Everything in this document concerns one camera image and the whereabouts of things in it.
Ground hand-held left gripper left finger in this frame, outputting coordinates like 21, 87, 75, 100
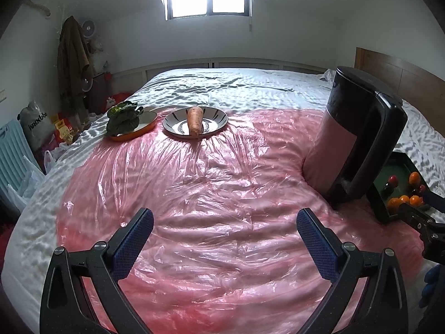
39, 208, 154, 334

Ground leafy green vegetable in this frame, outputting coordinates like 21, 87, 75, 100
106, 101, 145, 136

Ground green tray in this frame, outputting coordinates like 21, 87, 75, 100
369, 151, 435, 223

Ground white flexible pipe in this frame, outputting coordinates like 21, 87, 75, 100
23, 0, 51, 18

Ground yellow packages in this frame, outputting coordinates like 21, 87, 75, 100
50, 113, 79, 145

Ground pink plastic sheet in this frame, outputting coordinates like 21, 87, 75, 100
56, 106, 435, 334

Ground person's right hand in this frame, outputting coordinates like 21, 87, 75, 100
419, 264, 442, 308

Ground white plastic bag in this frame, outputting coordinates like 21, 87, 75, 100
7, 155, 46, 202
43, 143, 75, 173

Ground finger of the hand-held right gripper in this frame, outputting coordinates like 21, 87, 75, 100
398, 203, 435, 232
422, 190, 445, 213

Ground clear jug with black handle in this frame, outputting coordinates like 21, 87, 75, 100
302, 65, 408, 211

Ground striped white plate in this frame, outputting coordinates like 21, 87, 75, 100
163, 107, 228, 139

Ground white crumpled cloth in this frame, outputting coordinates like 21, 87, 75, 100
315, 69, 338, 89

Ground brown coat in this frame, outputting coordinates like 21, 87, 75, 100
56, 16, 94, 115

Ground red bag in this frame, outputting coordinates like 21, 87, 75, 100
106, 90, 134, 110

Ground red cloth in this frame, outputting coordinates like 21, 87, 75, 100
0, 223, 18, 272

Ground carrot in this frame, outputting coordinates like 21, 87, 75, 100
187, 107, 204, 136

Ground wooden headboard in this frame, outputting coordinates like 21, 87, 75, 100
355, 47, 445, 112

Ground dark purple cabinet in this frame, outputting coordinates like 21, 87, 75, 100
85, 71, 113, 114

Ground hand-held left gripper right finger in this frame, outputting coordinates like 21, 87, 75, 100
296, 208, 409, 334

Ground orange-rimmed plate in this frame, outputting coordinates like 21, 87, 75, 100
109, 110, 158, 142

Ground grey printed bag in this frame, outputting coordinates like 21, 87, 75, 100
19, 100, 58, 154

